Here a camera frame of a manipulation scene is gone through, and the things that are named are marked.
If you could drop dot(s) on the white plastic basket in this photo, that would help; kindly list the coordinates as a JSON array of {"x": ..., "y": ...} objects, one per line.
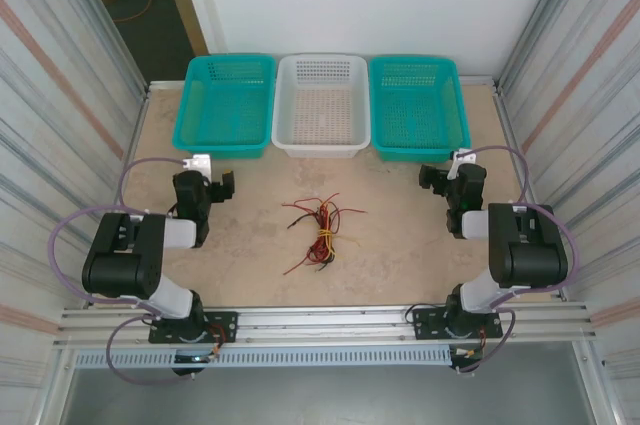
[{"x": 320, "y": 110}]

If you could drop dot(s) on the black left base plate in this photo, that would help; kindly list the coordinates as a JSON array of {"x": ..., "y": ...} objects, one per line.
[{"x": 225, "y": 325}]

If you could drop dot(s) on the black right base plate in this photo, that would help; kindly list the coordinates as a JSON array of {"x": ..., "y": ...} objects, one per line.
[{"x": 425, "y": 325}]

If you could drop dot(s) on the small circuit board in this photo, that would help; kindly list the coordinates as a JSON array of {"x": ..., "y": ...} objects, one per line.
[
  {"x": 192, "y": 358},
  {"x": 467, "y": 354}
]

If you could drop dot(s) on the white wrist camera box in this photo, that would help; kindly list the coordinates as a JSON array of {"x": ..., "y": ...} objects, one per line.
[
  {"x": 465, "y": 156},
  {"x": 200, "y": 163}
]

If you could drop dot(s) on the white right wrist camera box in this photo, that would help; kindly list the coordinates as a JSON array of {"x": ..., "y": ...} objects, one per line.
[{"x": 465, "y": 156}]

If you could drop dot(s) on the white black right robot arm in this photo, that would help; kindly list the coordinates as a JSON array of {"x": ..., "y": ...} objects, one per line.
[{"x": 530, "y": 255}]

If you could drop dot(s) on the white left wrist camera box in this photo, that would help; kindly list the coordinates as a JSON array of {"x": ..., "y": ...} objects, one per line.
[{"x": 200, "y": 163}]

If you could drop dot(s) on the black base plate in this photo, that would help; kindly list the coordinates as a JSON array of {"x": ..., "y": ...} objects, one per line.
[
  {"x": 225, "y": 325},
  {"x": 425, "y": 325}
]

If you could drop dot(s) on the aluminium mounting rail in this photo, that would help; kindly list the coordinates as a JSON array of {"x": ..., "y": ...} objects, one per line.
[{"x": 325, "y": 320}]

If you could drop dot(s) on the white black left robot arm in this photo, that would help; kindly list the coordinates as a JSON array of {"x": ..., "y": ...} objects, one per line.
[{"x": 125, "y": 265}]

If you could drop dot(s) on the aluminium table frame bar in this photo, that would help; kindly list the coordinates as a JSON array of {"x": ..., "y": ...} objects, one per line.
[{"x": 165, "y": 83}]

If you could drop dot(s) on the teal plastic basket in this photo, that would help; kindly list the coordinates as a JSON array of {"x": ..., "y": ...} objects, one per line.
[
  {"x": 225, "y": 105},
  {"x": 415, "y": 110}
]

